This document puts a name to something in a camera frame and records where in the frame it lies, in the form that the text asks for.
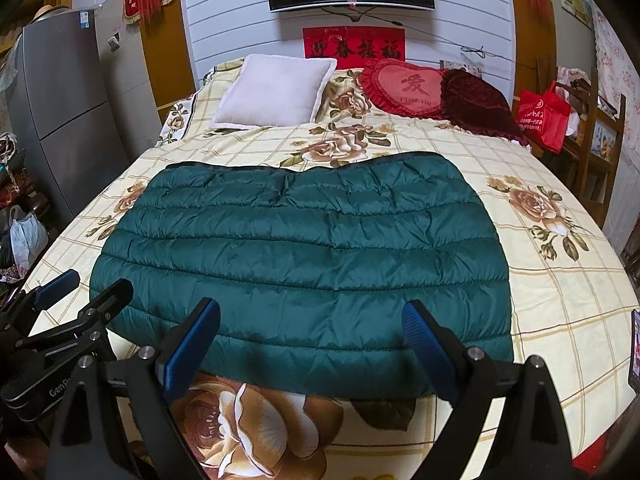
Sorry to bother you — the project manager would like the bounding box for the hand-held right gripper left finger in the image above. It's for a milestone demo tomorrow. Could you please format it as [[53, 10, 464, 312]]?
[[45, 297, 223, 480]]

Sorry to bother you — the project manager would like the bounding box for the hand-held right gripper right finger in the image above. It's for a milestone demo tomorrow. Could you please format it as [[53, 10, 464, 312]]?
[[401, 300, 573, 480]]

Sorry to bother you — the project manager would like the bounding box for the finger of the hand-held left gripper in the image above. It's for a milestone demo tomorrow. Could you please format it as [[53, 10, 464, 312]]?
[[22, 269, 82, 313], [15, 279, 135, 356]]

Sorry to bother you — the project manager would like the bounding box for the green down jacket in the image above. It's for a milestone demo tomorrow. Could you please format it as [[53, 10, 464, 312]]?
[[89, 150, 516, 400]]

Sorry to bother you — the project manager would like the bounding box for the white plastic bag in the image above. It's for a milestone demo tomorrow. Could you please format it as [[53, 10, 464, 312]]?
[[10, 205, 50, 281]]

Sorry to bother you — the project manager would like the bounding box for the floral bed sheet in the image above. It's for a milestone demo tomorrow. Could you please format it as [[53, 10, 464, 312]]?
[[20, 55, 640, 480]]

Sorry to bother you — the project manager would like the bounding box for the grey refrigerator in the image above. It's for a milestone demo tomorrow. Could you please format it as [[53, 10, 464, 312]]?
[[7, 5, 163, 228]]

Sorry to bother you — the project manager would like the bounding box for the black smartphone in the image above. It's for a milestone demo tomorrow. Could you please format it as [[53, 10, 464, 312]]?
[[627, 308, 640, 396]]

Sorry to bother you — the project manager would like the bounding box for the dark red velvet pillow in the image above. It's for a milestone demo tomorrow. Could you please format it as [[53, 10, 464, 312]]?
[[440, 67, 530, 147]]

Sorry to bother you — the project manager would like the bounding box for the red shopping bag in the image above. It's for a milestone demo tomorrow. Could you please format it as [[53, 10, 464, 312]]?
[[517, 80, 572, 155]]

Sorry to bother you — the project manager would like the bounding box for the red heart pillow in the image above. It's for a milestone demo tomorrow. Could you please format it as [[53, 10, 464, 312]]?
[[357, 58, 453, 121]]

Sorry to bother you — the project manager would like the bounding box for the white pillow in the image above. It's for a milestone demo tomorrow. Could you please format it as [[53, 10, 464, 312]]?
[[209, 53, 338, 130]]

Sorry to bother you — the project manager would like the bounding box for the wooden shelf rack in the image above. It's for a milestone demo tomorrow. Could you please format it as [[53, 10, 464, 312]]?
[[537, 55, 627, 228]]

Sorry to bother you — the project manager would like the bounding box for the straw hat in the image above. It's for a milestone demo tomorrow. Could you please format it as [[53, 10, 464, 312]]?
[[27, 4, 71, 23]]

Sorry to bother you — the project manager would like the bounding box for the red wall banner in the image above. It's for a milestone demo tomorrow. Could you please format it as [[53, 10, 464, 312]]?
[[302, 26, 405, 63]]

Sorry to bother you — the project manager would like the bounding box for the framed wall picture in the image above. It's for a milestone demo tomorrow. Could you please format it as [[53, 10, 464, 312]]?
[[560, 0, 596, 28]]

